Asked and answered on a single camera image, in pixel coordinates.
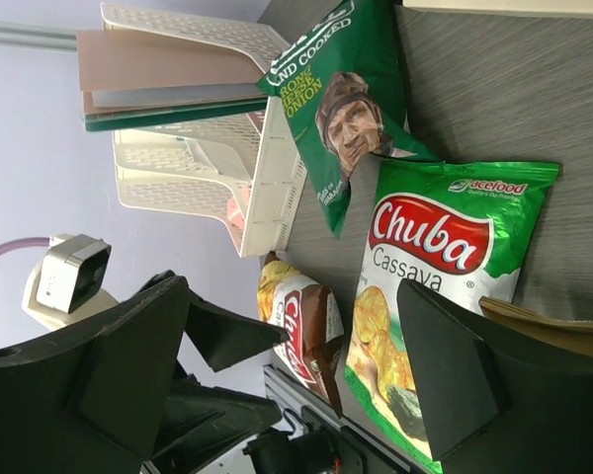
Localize green and pink folders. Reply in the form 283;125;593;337
76;30;266;131

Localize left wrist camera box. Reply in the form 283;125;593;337
22;234;119;331

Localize brown Chuba cassava chips bag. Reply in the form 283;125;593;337
257;252;344;417

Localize cream plastic file organizer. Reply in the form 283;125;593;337
101;3;306;257

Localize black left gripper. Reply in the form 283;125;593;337
152;291;366;474

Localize dark green onion chips bag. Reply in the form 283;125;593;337
258;1;437;236

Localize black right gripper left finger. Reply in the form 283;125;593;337
0;276;190;473

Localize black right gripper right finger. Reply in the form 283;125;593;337
397;279;593;473

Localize light blue cassava chips bag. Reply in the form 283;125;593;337
478;296;593;357

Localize cream three-tier shelf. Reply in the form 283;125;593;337
403;0;593;15

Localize pink cube block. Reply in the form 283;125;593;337
226;197;245;249

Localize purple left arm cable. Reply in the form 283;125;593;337
0;236;55;277

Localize green Chuba cassava chips bag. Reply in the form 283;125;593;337
344;159;560;473

